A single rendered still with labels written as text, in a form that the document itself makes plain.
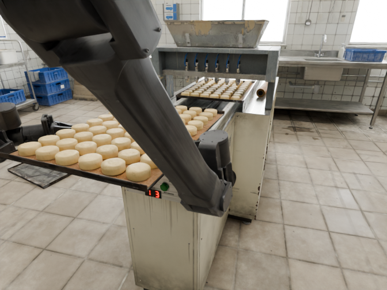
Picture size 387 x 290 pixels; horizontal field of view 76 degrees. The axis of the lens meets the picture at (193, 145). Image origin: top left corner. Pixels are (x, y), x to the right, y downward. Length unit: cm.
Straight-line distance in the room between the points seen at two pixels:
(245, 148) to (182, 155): 124
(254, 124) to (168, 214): 75
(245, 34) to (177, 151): 121
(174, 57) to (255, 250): 131
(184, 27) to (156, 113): 129
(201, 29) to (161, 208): 98
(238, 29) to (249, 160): 75
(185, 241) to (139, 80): 92
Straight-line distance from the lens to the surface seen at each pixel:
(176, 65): 162
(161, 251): 120
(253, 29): 145
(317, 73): 401
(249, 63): 150
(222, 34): 149
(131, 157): 58
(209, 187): 41
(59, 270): 181
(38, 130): 86
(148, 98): 25
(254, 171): 162
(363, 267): 192
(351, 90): 483
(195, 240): 108
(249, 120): 149
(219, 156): 48
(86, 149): 65
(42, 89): 526
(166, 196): 94
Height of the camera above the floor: 128
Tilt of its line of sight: 25 degrees down
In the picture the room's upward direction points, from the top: straight up
